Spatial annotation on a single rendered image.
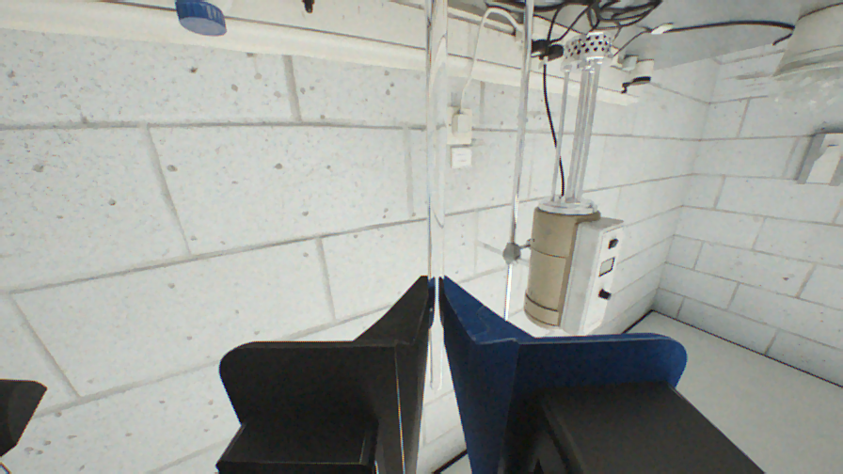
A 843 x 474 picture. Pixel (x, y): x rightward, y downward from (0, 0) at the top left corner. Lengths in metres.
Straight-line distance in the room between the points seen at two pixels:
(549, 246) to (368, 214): 0.38
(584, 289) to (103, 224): 0.76
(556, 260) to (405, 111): 0.44
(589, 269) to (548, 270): 0.06
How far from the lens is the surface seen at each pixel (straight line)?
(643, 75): 1.22
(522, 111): 0.54
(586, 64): 0.48
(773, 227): 2.48
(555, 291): 0.49
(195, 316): 0.64
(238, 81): 0.56
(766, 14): 1.06
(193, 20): 0.45
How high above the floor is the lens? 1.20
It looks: 18 degrees up
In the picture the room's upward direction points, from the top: 178 degrees clockwise
